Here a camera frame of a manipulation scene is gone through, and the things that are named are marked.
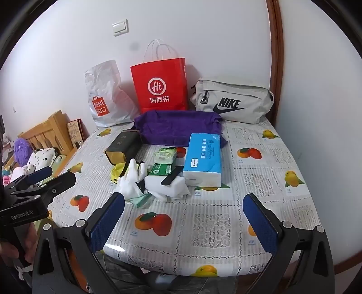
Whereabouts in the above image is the wooden door frame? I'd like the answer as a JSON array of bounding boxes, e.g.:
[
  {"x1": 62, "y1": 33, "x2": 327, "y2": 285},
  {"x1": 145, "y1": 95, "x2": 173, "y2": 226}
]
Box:
[{"x1": 266, "y1": 0, "x2": 285, "y2": 122}]

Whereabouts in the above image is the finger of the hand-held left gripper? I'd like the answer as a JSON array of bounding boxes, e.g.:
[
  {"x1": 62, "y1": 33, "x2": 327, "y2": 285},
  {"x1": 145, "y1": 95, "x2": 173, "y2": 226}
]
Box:
[
  {"x1": 13, "y1": 171, "x2": 77, "y2": 209},
  {"x1": 3, "y1": 166, "x2": 54, "y2": 196}
]

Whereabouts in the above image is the grey waist bag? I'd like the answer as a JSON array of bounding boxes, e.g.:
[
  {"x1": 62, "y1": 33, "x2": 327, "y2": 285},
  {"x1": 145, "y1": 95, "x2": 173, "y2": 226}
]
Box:
[{"x1": 189, "y1": 78, "x2": 275, "y2": 124}]

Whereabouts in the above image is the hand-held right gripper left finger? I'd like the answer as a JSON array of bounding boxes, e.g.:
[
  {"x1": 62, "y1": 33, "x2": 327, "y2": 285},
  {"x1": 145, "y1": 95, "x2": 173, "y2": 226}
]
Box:
[{"x1": 31, "y1": 192, "x2": 125, "y2": 294}]

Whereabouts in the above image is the purple cloth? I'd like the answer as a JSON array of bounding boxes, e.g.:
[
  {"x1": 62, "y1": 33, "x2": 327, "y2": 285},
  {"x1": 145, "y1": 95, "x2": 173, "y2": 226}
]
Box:
[{"x1": 133, "y1": 111, "x2": 228, "y2": 148}]

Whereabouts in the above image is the green cloth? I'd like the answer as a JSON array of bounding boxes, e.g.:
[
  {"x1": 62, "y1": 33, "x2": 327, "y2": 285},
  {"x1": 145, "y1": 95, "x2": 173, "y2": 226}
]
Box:
[{"x1": 126, "y1": 194, "x2": 155, "y2": 209}]

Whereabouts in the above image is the white sock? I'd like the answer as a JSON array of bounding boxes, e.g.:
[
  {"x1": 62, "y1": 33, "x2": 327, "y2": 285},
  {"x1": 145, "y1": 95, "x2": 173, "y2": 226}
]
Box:
[{"x1": 117, "y1": 159, "x2": 149, "y2": 198}]

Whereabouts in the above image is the purple plush toy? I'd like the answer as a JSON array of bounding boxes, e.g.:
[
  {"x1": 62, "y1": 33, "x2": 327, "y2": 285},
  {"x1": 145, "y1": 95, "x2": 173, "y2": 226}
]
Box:
[{"x1": 14, "y1": 138, "x2": 31, "y2": 164}]

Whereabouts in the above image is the person's left hand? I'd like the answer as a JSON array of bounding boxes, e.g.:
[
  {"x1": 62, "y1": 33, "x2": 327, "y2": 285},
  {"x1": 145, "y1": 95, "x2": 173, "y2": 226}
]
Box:
[{"x1": 0, "y1": 223, "x2": 38, "y2": 267}]

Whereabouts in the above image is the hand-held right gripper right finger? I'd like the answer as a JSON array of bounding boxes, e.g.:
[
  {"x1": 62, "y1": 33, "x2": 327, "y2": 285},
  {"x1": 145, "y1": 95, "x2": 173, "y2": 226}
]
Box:
[{"x1": 243, "y1": 193, "x2": 336, "y2": 294}]

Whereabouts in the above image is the blue tissue pack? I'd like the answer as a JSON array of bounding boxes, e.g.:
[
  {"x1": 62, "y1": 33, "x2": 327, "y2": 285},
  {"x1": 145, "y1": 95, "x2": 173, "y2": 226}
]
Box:
[{"x1": 182, "y1": 133, "x2": 222, "y2": 187}]

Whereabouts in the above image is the patterned box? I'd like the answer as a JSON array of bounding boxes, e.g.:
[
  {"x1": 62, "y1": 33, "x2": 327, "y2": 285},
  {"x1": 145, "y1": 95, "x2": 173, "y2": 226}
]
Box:
[{"x1": 67, "y1": 119, "x2": 85, "y2": 149}]

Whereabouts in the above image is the red paper bag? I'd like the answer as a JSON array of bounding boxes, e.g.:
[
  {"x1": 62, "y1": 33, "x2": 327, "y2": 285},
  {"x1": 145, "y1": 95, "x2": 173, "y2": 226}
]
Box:
[{"x1": 130, "y1": 40, "x2": 188, "y2": 115}]

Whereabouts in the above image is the fruit-print tablecloth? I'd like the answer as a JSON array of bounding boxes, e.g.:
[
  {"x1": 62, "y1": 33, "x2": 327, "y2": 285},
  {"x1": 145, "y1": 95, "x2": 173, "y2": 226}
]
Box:
[{"x1": 48, "y1": 119, "x2": 326, "y2": 279}]

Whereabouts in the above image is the white spotted pillow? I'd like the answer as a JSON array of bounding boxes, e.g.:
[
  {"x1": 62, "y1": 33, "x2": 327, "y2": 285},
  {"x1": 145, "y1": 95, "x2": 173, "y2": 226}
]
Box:
[{"x1": 25, "y1": 147, "x2": 57, "y2": 173}]

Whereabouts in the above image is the white light switch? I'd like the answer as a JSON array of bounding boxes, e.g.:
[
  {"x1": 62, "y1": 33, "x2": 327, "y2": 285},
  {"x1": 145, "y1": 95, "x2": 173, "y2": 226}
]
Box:
[{"x1": 112, "y1": 20, "x2": 129, "y2": 37}]

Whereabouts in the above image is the white sponge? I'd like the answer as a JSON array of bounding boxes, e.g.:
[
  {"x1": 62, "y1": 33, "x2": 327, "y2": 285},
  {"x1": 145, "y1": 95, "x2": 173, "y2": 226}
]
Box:
[{"x1": 144, "y1": 175, "x2": 187, "y2": 198}]

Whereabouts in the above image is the light green wipes pack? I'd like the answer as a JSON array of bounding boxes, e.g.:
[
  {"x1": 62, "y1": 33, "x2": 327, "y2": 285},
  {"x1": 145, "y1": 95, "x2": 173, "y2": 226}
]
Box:
[{"x1": 153, "y1": 147, "x2": 178, "y2": 164}]

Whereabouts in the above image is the wooden headboard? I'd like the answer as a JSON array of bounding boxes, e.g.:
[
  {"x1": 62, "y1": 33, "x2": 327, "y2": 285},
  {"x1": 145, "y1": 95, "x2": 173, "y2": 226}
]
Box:
[{"x1": 18, "y1": 110, "x2": 78, "y2": 164}]

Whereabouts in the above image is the dark green wipes pack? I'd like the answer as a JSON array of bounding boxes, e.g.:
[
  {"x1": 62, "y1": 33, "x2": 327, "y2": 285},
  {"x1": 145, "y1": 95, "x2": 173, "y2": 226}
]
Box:
[{"x1": 148, "y1": 163, "x2": 172, "y2": 177}]

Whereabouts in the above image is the yellow pouch with black straps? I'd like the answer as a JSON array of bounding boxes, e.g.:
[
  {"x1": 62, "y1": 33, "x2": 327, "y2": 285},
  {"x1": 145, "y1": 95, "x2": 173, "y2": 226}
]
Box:
[{"x1": 112, "y1": 162, "x2": 131, "y2": 184}]

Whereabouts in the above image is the dark tea box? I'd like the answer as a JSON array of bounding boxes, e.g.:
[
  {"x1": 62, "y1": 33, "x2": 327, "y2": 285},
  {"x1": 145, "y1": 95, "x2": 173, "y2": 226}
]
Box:
[{"x1": 104, "y1": 129, "x2": 142, "y2": 165}]

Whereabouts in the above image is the white plastic bag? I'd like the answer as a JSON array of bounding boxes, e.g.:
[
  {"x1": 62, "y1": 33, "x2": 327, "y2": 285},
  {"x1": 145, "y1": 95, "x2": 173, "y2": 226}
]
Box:
[{"x1": 84, "y1": 60, "x2": 139, "y2": 128}]

